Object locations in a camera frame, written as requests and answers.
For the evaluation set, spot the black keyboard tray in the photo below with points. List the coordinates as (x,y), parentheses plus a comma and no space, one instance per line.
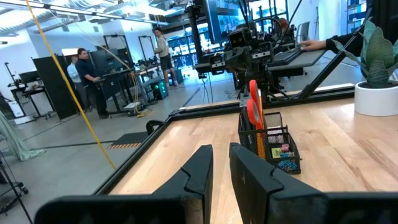
(308,59)

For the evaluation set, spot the black wheeled stand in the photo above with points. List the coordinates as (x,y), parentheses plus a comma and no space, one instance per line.
(12,189)

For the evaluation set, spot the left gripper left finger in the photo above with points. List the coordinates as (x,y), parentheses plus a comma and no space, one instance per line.
(174,205)

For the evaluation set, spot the black mesh desk organizer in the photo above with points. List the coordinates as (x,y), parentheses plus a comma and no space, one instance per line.
(280,165)

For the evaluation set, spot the black mat orange stripes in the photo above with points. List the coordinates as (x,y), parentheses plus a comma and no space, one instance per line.
(130,138)

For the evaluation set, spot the black desk with monitor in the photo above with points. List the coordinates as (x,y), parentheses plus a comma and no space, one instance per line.
(28,90)

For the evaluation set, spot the person's forearm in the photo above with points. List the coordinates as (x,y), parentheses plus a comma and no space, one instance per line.
(348,43)

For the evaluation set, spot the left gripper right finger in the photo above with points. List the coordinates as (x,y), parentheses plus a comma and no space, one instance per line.
(273,205)

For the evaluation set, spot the person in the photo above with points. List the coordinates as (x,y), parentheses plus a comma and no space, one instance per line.
(88,81)
(163,53)
(74,77)

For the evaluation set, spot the person's hand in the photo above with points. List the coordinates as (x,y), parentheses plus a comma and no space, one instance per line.
(312,45)

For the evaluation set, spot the black computer green lights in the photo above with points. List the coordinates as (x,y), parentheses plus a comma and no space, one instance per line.
(160,89)

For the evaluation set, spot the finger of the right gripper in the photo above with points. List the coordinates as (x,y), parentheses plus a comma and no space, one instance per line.
(235,59)
(247,59)

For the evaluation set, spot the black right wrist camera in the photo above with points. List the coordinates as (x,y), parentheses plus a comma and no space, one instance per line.
(238,39)

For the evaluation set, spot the pink binder clip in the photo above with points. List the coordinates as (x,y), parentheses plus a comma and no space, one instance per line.
(285,147)

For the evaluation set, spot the black metal stand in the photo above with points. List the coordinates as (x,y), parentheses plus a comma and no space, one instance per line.
(326,68)

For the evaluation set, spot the teal artificial plant white pot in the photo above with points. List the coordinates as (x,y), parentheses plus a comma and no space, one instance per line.
(376,93)

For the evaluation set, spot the black keyboard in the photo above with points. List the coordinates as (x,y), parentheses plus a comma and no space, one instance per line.
(286,56)

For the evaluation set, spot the blue binder clip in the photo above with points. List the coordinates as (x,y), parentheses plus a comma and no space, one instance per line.
(284,165)
(293,166)
(287,154)

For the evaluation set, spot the yellow-green eraser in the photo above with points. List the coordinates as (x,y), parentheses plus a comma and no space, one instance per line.
(276,152)

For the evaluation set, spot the grey office chair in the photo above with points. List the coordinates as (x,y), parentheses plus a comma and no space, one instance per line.
(303,31)

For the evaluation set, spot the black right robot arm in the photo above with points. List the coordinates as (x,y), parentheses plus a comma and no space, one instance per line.
(272,88)

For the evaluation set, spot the orange pencil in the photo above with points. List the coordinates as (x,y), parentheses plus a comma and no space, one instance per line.
(261,149)

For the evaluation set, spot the large black monitor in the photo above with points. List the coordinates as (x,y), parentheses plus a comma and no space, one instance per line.
(236,15)

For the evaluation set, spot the black standing desk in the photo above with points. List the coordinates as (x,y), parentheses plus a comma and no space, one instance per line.
(115,84)

